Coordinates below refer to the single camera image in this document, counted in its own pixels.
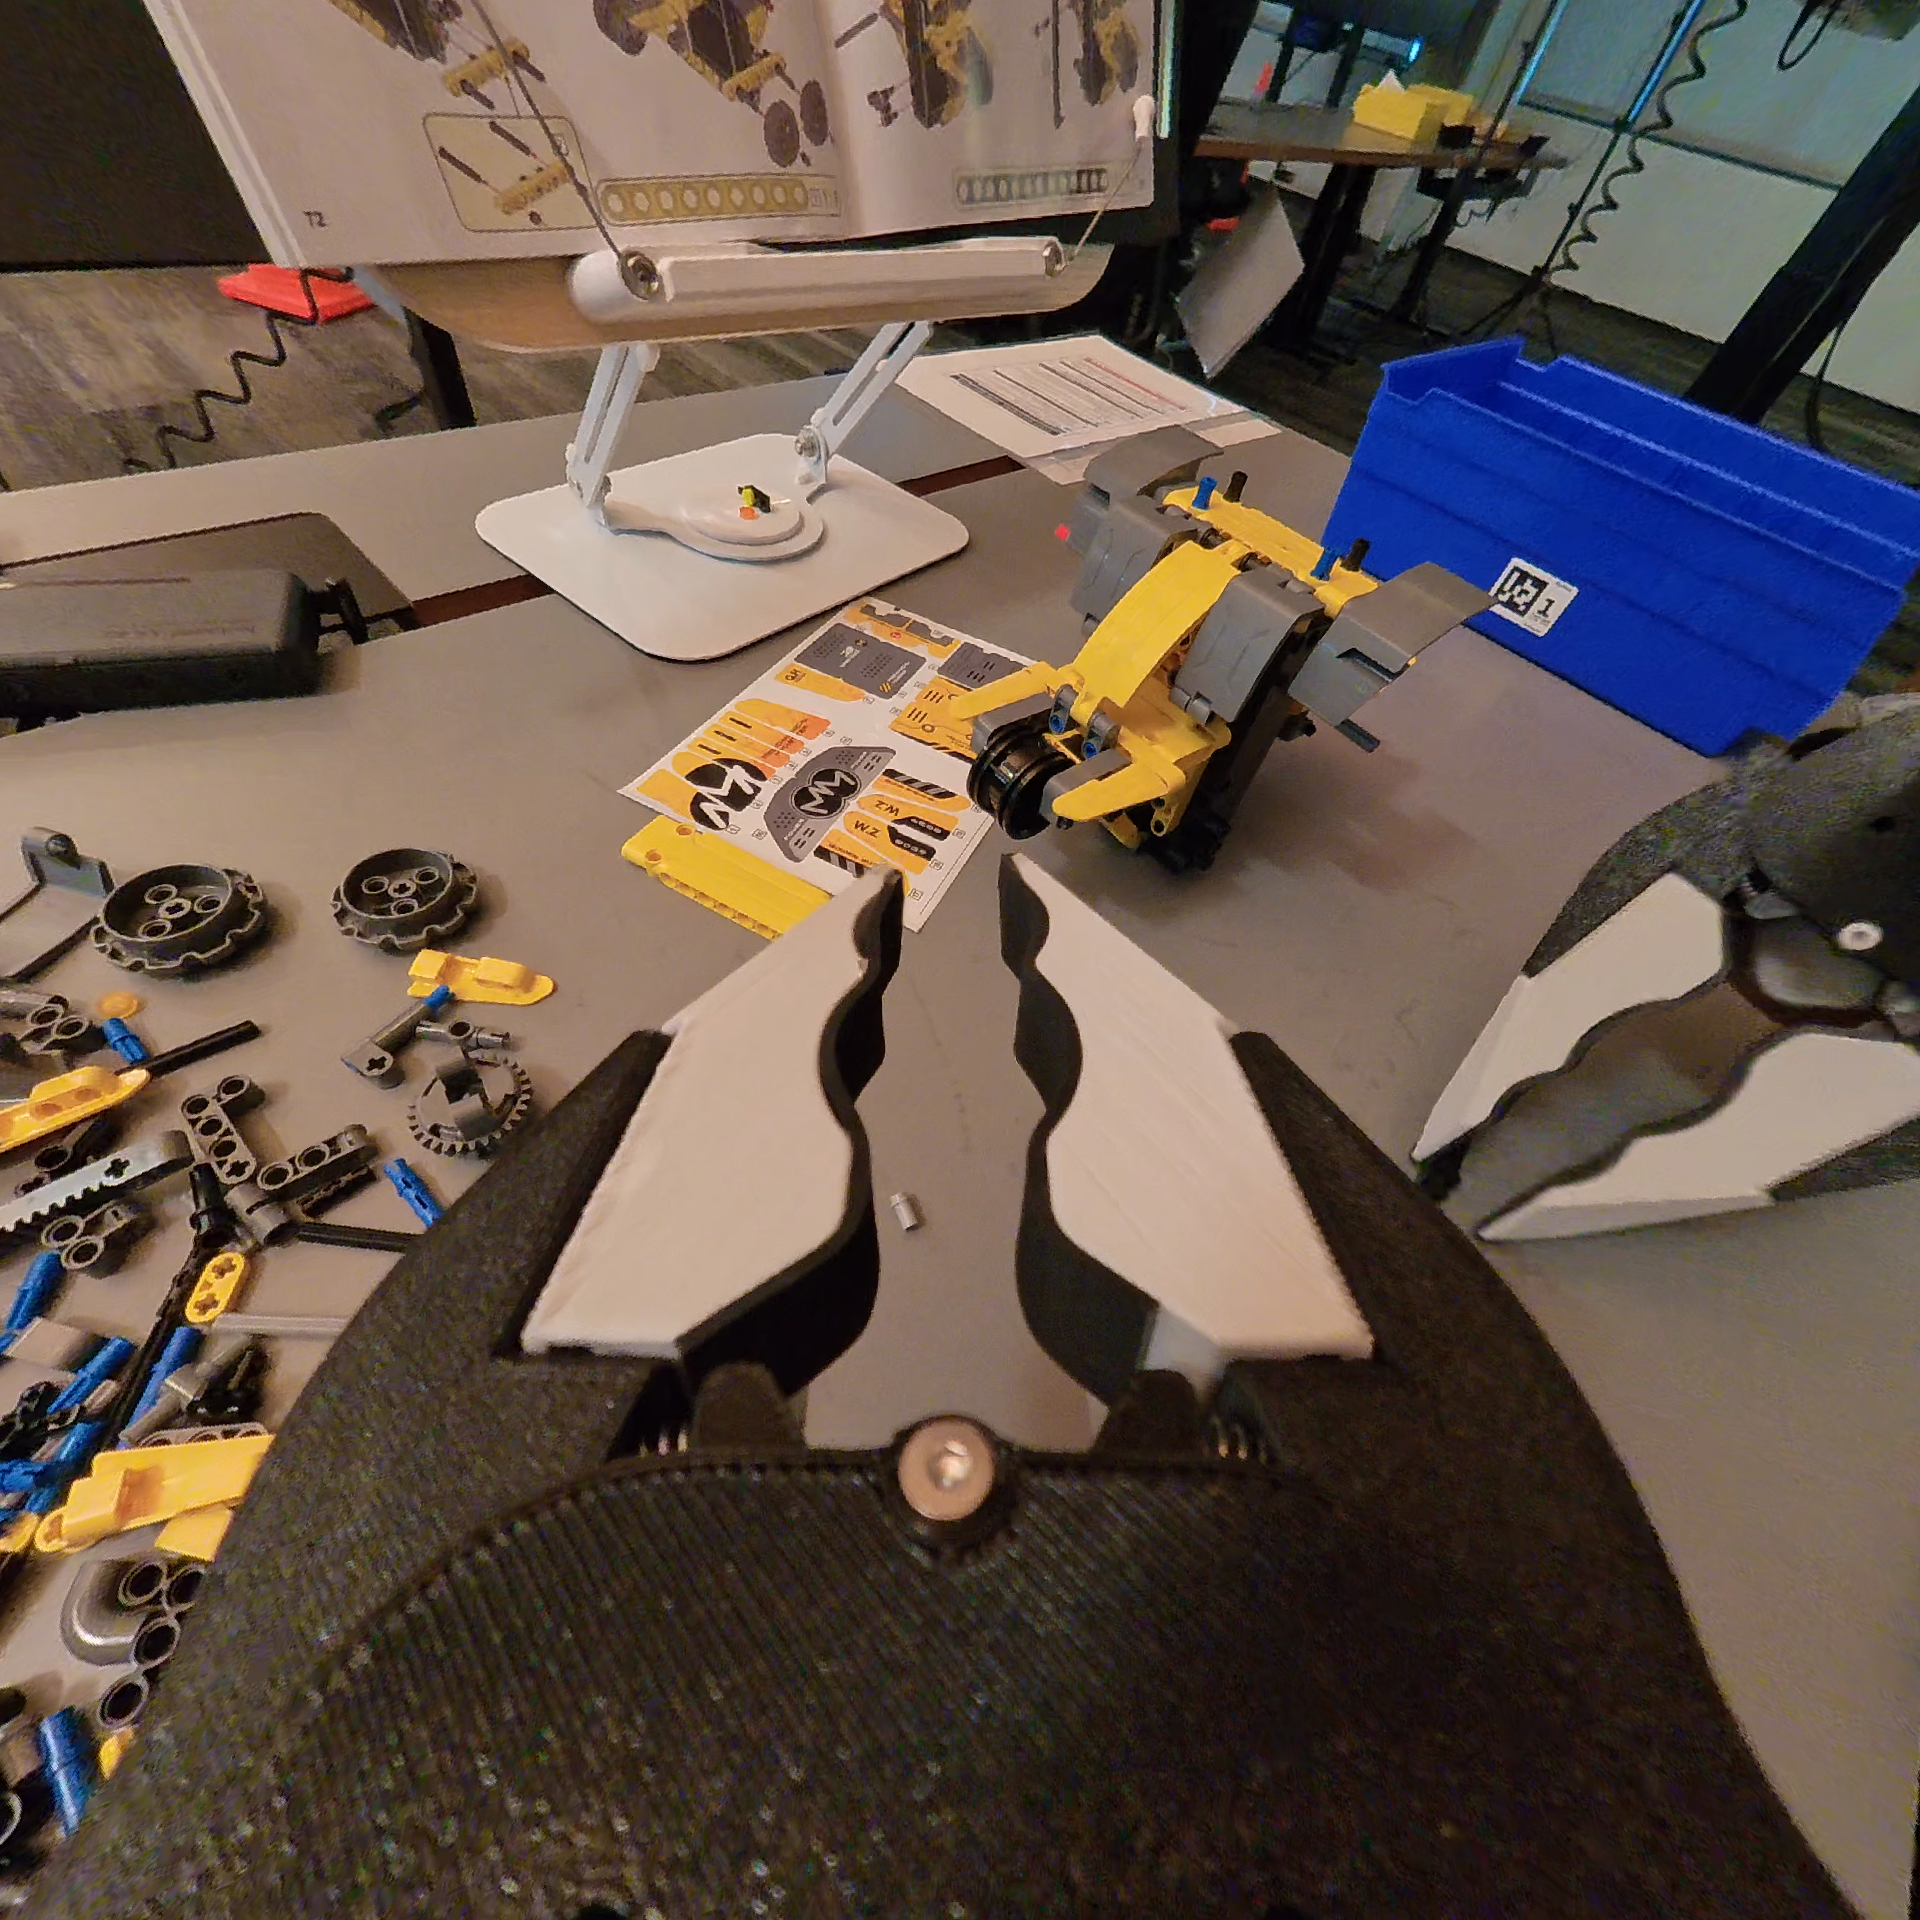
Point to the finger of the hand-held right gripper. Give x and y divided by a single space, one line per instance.
1801 1124
1605 973

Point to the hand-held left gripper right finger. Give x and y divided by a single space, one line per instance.
1202 1201

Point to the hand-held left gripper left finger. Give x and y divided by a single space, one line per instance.
691 1201

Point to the pile of small toy parts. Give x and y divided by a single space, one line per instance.
76 1108

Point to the dark grey toy gear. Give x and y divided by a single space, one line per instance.
451 1117

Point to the small yellow toy piece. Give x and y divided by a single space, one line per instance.
482 973

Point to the yellow flat toy panel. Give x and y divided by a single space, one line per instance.
721 877

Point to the blue plastic storage bin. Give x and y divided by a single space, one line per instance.
1651 511

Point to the dark grey toy wheel hub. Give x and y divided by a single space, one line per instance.
405 900
181 917

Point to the yellow and black sticker sheet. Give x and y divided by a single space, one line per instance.
841 751

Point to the yellow toy brick vehicle model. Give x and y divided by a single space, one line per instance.
1156 645

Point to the white book stand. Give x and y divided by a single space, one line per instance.
721 585

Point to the grey toy panel piece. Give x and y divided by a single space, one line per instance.
68 861

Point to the black flat pad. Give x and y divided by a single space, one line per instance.
301 546

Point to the black power box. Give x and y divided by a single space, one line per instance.
150 645

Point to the printed white paper sheet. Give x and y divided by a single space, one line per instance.
1079 397

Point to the hanging white paper sheet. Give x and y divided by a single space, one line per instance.
1238 283

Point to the small yellow box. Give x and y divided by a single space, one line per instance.
1419 113

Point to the wooden edged work table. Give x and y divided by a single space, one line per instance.
1276 132

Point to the toy building instruction book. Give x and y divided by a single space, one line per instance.
675 120

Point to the black partition panel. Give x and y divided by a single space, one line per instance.
106 120

